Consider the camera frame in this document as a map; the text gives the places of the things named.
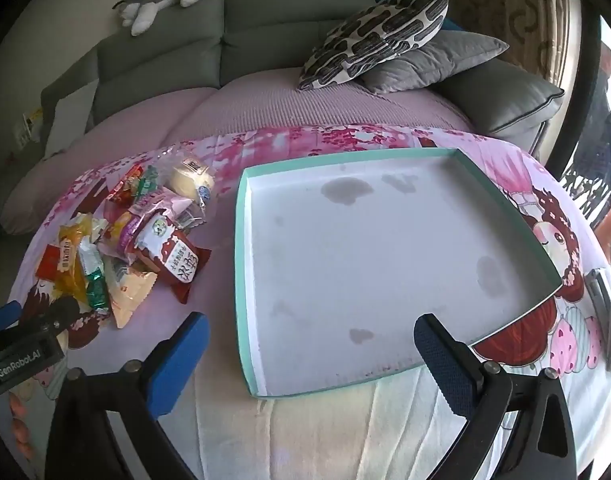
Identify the plain grey pillow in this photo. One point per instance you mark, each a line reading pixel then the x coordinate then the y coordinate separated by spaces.
pixel 435 60

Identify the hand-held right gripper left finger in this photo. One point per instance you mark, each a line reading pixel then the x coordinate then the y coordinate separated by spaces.
pixel 183 355

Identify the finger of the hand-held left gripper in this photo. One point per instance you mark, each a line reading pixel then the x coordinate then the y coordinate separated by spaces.
pixel 0 317
pixel 60 312

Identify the black vertical post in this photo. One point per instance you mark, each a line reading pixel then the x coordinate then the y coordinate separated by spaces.
pixel 590 85

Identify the grey sofa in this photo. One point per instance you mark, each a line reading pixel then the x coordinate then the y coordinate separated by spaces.
pixel 265 35

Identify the black white patterned pillow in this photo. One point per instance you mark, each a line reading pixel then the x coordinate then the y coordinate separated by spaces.
pixel 380 35

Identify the pile of snack packets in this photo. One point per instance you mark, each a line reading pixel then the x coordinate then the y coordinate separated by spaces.
pixel 85 260

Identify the pink sofa cover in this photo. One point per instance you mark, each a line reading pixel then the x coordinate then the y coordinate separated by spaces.
pixel 295 105

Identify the pink printed blanket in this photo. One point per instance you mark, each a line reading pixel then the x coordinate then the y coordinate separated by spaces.
pixel 295 435

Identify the red white snack packet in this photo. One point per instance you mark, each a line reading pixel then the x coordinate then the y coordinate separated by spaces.
pixel 175 260

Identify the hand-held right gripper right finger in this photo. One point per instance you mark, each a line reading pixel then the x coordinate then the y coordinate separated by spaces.
pixel 443 360

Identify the teal shallow cardboard box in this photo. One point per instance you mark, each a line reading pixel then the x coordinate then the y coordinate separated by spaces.
pixel 365 260

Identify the brown patterned curtain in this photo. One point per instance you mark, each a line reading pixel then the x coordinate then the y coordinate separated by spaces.
pixel 535 10

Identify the white yellow papers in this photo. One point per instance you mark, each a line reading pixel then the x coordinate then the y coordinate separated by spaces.
pixel 32 122

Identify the white cushion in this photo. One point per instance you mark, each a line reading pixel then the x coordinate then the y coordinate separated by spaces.
pixel 70 120

